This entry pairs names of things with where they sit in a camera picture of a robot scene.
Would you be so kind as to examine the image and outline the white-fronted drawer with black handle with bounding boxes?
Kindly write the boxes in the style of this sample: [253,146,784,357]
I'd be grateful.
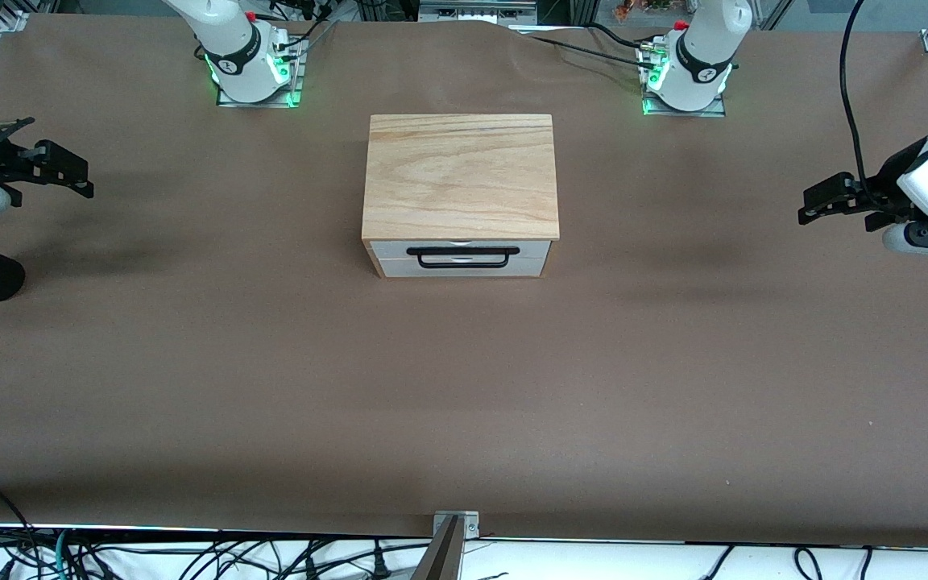
[371,239,553,270]

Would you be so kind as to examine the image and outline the wooden drawer cabinet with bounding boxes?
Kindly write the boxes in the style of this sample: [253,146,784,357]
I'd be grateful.
[362,114,560,280]

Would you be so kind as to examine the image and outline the grey power strip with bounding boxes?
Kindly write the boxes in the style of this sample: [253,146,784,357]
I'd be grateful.
[419,0,539,24]

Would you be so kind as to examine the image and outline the brown table cover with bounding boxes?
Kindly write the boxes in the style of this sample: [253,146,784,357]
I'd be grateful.
[0,12,928,550]

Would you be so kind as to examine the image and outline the grey aluminium profile bar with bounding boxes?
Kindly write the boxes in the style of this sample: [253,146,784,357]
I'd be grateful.
[410,516,465,580]

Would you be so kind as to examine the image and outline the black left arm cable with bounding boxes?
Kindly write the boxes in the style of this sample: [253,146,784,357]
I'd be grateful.
[838,0,872,193]

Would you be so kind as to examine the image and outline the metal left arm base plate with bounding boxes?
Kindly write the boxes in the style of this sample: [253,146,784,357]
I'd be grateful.
[642,44,728,118]

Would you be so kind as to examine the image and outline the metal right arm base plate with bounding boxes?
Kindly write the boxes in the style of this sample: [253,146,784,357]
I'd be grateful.
[216,36,305,109]

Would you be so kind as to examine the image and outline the short black table cable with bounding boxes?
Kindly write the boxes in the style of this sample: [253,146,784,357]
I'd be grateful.
[587,23,657,51]

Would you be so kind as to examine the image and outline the long black table cable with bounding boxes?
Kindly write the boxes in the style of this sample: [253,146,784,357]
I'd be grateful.
[512,32,654,69]

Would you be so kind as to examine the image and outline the black curved floor cable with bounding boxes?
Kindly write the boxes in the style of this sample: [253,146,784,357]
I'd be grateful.
[698,545,735,580]
[793,547,829,580]

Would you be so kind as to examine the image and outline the teal floor cable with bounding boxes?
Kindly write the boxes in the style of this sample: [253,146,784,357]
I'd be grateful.
[52,530,80,580]

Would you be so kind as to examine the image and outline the tangled black floor cables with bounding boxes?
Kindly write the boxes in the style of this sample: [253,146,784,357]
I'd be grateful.
[69,538,434,580]

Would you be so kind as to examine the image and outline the small metal corner bracket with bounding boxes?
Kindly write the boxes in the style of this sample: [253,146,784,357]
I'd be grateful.
[433,511,482,540]

